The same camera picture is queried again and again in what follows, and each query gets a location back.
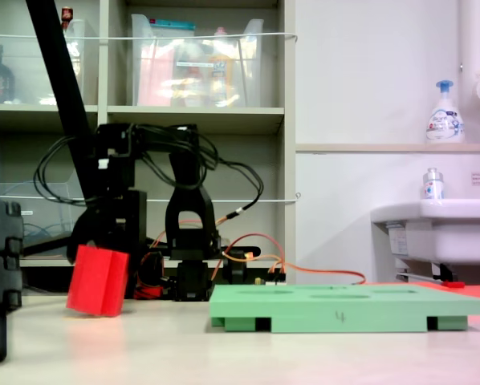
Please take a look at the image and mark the beige shelf unit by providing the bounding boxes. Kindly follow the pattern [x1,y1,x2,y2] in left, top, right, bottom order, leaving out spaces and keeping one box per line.
[0,0,298,282]

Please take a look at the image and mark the white sink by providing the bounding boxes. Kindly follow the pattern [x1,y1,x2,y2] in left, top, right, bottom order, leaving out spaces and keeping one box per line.
[370,198,480,282]

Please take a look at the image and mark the orange bottle with pink cap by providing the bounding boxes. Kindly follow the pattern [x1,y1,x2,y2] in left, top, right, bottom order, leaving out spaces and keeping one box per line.
[207,26,237,107]

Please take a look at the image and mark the circuit board with wires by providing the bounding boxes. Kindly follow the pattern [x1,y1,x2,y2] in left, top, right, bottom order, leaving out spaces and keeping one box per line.
[255,266,288,286]

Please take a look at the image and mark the clear plastic bin with bottles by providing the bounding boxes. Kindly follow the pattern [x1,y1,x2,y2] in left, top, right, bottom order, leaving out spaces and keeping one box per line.
[0,18,87,106]

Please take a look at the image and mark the dark glass bottle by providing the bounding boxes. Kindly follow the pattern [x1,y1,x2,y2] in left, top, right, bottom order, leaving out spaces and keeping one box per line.
[0,43,16,104]

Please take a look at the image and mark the small clear bottle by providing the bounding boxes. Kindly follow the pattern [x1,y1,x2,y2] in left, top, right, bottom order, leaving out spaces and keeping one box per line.
[420,167,445,201]

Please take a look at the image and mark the white cord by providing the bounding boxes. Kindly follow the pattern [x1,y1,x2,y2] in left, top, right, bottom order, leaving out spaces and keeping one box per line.
[0,192,302,205]

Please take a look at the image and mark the orange wire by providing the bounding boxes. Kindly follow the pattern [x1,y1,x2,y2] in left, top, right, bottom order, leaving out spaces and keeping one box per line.
[149,218,368,286]

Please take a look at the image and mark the pink pouch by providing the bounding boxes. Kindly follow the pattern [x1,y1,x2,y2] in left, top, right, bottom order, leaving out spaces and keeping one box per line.
[137,42,176,107]

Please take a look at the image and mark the wide clear plastic bin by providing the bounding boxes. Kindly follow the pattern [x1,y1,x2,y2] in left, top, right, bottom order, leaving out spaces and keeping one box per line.
[130,14,265,108]

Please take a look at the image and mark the black table clamp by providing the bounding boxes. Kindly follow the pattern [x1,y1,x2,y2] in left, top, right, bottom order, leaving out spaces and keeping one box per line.
[222,246,261,286]

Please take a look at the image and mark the black tripod leg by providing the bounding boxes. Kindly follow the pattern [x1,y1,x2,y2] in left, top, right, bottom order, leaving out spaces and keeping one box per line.
[21,0,135,300]

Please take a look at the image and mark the red cross columnar block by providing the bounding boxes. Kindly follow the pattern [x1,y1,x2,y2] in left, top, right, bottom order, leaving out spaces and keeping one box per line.
[66,244,131,318]

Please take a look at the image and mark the clear bin with blue cables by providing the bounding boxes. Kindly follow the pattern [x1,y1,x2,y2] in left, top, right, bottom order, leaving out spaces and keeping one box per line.
[0,168,93,257]

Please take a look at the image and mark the green shape sorter board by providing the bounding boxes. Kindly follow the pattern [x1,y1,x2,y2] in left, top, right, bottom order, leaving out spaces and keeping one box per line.
[209,283,480,334]

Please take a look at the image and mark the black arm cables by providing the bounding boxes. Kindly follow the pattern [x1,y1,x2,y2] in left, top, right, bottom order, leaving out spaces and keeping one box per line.
[33,124,265,221]

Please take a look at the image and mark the metal rod with red tip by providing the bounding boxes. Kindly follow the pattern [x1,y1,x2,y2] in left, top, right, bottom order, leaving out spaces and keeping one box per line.
[396,272,466,289]

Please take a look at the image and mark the white pump soap bottle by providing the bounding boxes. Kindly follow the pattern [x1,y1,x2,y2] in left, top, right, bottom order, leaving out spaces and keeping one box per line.
[425,79,466,144]

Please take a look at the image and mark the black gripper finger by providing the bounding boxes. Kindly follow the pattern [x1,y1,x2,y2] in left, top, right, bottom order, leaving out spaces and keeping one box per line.
[121,230,148,261]
[66,202,116,265]

